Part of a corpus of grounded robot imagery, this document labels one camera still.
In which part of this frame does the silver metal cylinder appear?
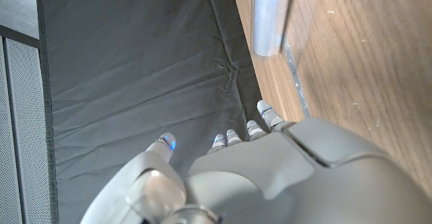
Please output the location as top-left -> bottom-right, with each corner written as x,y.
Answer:
251,0 -> 325,68

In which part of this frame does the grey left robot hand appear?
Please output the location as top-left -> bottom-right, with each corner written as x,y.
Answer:
80,99 -> 432,224

